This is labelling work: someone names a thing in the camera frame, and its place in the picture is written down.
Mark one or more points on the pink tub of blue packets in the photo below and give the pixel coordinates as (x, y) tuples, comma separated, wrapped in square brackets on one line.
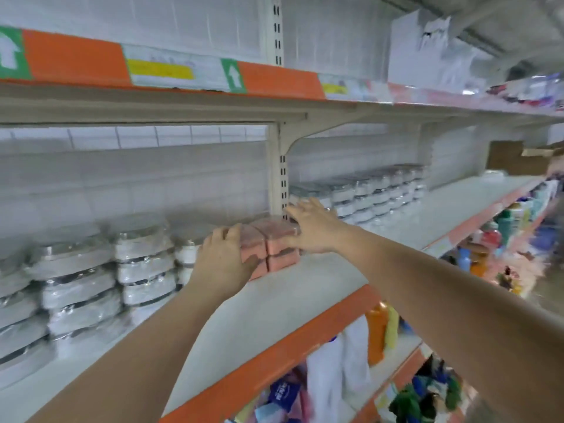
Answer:
[(280, 399)]

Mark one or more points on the person's right forearm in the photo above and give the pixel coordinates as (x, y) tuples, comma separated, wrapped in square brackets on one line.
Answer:
[(458, 312)]

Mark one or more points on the stacks of grey-lid soap dishes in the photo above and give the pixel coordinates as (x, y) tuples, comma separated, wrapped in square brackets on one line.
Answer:
[(370, 194)]

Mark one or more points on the wide orange plastic bottle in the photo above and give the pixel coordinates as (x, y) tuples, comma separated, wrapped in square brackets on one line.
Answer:
[(377, 335)]

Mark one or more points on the stacks of clear-lid soap dishes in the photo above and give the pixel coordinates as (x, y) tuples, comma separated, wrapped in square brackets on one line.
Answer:
[(88, 286)]

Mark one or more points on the person's left hand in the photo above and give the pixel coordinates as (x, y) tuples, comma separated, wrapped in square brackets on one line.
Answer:
[(220, 264)]

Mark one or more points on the row of assorted bottles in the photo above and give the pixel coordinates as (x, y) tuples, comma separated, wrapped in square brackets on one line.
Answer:
[(502, 229)]

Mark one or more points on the white pen organizer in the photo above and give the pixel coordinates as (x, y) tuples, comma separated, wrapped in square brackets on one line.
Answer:
[(432, 53)]

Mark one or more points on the green plastic packets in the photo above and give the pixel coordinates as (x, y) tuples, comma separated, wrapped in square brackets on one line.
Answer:
[(423, 392)]

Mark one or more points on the brown cardboard box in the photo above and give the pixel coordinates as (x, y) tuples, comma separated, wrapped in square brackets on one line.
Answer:
[(516, 158)]

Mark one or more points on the person's right hand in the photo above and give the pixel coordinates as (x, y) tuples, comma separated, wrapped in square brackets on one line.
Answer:
[(322, 229)]

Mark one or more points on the person's left forearm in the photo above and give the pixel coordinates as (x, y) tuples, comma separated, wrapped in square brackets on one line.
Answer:
[(132, 365)]

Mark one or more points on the white jug blue cap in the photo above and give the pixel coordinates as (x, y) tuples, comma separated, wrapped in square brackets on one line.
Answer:
[(357, 352), (324, 379)]

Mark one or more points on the orange metal store shelving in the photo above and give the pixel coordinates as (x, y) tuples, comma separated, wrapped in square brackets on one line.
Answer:
[(70, 59)]

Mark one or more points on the orange lid plastic box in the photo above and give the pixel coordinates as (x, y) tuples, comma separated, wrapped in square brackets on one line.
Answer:
[(284, 261), (278, 233)]

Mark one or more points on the white label green arrow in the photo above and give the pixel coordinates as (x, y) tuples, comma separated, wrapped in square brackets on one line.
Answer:
[(181, 70), (10, 53)]

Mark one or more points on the yellow plastic bottle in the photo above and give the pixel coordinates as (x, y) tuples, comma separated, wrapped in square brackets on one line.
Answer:
[(392, 328)]

